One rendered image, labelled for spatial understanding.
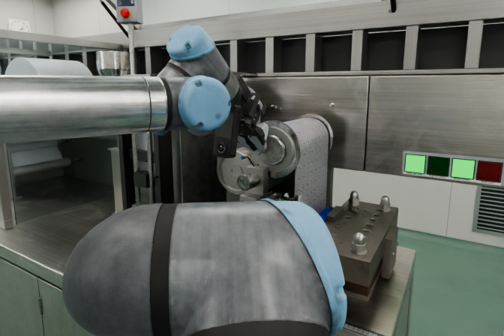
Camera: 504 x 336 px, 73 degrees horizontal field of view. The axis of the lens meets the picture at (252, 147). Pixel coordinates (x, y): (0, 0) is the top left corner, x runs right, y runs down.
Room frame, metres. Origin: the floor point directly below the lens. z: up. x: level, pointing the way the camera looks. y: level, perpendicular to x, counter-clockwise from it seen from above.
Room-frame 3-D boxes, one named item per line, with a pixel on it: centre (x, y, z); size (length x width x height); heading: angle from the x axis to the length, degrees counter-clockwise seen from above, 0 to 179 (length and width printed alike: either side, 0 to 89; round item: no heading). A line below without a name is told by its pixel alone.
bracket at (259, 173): (0.84, 0.00, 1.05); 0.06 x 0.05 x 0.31; 149
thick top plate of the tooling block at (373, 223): (0.91, -0.29, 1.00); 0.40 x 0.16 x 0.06; 149
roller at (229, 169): (1.03, -0.02, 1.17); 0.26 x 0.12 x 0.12; 149
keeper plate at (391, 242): (0.87, -0.38, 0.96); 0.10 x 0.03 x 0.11; 149
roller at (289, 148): (0.96, -0.12, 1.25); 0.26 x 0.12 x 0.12; 149
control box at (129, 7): (1.17, 0.40, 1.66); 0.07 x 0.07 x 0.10; 85
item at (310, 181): (0.94, -0.17, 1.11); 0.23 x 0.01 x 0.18; 149
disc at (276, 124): (0.86, -0.06, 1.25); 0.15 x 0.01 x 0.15; 59
